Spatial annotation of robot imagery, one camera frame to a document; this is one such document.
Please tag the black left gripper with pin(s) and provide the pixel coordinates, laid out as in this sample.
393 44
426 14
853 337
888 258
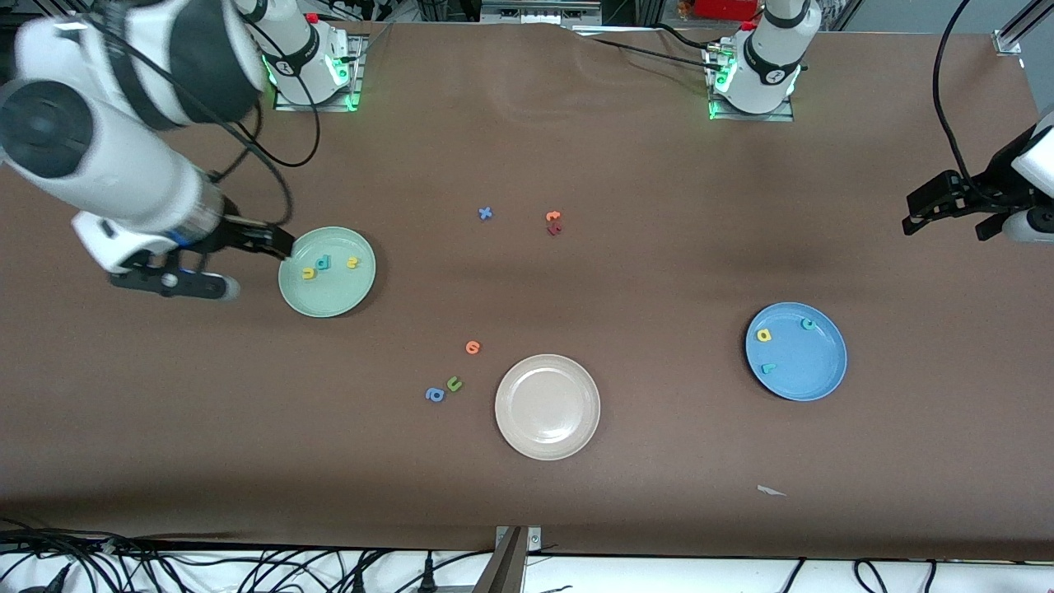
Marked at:
985 197

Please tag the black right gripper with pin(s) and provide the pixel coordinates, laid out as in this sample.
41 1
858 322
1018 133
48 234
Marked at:
233 232

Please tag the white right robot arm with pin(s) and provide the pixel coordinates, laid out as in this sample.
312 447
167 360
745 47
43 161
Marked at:
107 165

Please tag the green plate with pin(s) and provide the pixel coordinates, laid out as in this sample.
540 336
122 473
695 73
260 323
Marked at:
329 292

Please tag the brown table cover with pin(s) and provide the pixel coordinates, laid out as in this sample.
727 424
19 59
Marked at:
165 412

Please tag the blue plate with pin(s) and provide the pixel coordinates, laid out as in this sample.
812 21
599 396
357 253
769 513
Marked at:
803 362

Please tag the blue letter a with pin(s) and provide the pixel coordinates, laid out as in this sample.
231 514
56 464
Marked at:
435 395

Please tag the red box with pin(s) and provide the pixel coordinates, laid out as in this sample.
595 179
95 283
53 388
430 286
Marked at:
725 8

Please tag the beige plate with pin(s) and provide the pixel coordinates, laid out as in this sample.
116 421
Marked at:
547 407

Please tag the white paper scrap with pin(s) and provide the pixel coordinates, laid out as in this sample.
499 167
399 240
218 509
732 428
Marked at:
770 491

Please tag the grey metal box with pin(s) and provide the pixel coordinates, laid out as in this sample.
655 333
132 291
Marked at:
535 12

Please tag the aluminium frame profile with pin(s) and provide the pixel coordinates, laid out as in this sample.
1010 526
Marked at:
1011 37

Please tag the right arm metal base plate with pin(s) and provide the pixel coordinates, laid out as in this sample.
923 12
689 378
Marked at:
359 58

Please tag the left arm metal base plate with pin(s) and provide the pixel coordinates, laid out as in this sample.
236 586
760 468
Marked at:
753 117

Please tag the metal table bracket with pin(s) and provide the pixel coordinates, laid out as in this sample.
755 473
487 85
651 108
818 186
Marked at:
510 568

